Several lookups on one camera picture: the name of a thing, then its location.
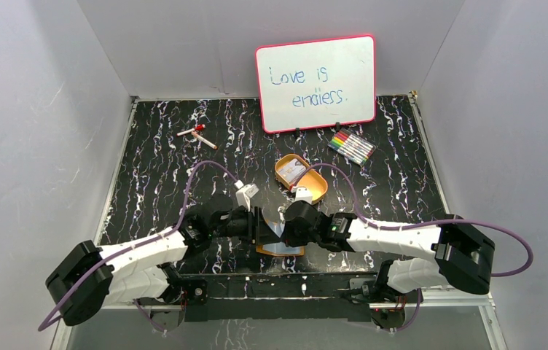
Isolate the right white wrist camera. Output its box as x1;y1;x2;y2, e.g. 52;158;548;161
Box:
291;187;313;204

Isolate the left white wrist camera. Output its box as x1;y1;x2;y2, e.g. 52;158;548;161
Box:
234;180;259;211

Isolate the purple cable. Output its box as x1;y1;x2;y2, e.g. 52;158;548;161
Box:
293;163;534;279
37;160;246;333

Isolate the red capped marker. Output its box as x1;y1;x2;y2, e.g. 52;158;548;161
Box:
176;124;205;137

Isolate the coloured marker pack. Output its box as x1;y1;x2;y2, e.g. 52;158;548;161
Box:
328;129;376;166

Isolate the white marker pen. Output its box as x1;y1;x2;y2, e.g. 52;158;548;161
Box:
192;131;218;149

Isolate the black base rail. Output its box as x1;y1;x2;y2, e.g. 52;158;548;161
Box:
185;273;383;322

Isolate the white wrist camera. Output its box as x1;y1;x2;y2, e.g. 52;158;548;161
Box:
291;187;313;204
234;180;259;211

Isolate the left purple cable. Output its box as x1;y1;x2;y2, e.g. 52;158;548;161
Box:
37;160;246;333

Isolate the credit cards stack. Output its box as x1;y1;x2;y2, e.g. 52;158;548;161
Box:
277;159;306;184

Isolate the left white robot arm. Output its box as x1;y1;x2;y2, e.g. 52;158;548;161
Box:
41;195;283;329

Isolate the white board pink frame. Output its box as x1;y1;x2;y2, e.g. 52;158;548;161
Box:
254;34;377;133

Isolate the tan oval tray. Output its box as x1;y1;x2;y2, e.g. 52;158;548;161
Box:
275;154;328;205

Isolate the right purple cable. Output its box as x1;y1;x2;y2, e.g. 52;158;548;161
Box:
293;163;534;279

